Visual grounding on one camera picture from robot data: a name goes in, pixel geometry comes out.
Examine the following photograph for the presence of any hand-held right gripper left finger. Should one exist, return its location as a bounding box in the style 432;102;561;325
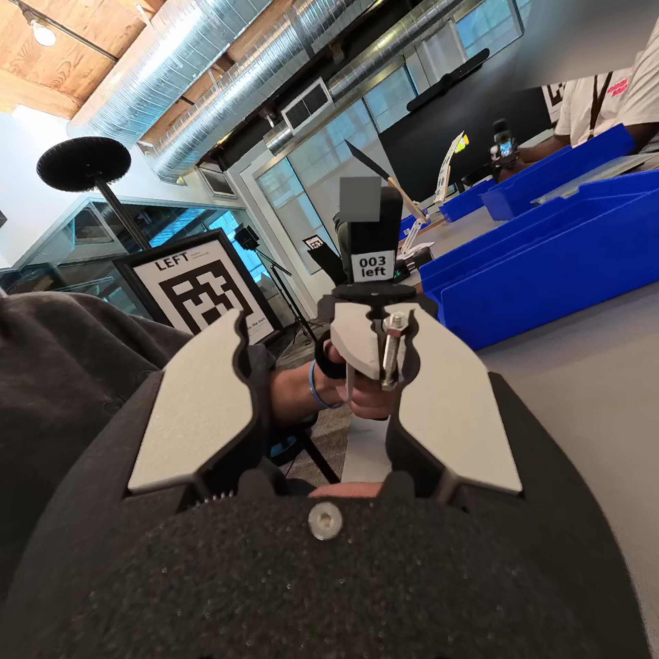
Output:
126;309;254;496

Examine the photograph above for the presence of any person's left forearm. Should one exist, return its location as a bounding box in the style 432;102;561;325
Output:
269;365;321;429

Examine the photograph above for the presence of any black monitor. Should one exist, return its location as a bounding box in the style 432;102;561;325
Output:
378;46;558;203

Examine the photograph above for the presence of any grey desk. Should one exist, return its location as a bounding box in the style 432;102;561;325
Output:
340;206;659;659

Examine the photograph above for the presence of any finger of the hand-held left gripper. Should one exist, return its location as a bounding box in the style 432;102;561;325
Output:
330;301;385;404
396;305;424;390

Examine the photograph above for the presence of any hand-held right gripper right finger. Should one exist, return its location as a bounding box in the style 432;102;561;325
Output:
386;306;525;501

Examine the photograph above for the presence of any grey metal plate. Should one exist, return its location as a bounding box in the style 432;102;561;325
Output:
535;152;659;206

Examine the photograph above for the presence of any black pole stand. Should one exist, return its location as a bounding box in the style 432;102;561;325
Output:
35;135;156;254

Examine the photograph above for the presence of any black white marker board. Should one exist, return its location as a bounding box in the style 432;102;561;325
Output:
115;228;285;347

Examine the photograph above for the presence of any person's left hand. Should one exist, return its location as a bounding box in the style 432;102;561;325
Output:
326;348;398;421

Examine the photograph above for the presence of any silver bolt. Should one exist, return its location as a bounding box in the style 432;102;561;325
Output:
380;332;403;393

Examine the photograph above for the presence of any blue wristband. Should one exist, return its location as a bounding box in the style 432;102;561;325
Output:
306;360;342;414

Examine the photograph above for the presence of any white document stand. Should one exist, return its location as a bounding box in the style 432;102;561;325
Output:
432;130;470;208

